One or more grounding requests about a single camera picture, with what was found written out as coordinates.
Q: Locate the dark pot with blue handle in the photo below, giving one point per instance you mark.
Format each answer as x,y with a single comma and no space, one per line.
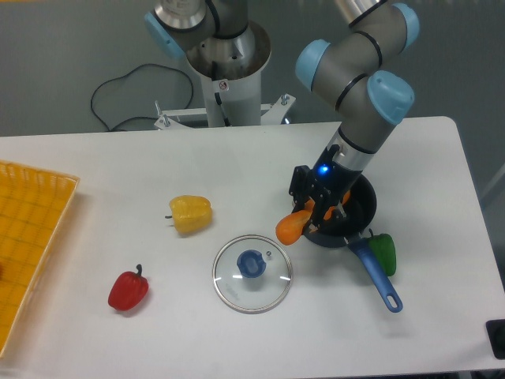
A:
349,228

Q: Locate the black device at table corner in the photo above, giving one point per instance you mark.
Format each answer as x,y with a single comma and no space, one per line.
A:
495,330

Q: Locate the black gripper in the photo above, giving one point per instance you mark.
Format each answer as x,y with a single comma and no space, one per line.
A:
322,187

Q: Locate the yellow bell pepper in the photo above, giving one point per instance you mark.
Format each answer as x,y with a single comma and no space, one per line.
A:
190,213

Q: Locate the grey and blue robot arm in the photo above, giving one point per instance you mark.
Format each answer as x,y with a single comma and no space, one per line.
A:
349,75

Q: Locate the yellow plastic basket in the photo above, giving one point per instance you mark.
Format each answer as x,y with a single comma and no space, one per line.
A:
34,202

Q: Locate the green bell pepper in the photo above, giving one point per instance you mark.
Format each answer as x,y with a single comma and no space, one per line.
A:
383,248

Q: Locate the glass lid with blue knob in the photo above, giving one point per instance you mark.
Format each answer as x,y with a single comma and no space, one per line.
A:
252,274

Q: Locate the red bell pepper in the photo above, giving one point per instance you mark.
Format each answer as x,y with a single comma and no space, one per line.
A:
128,290

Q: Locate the long orange bread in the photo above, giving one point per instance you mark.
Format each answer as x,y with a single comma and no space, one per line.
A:
292,227

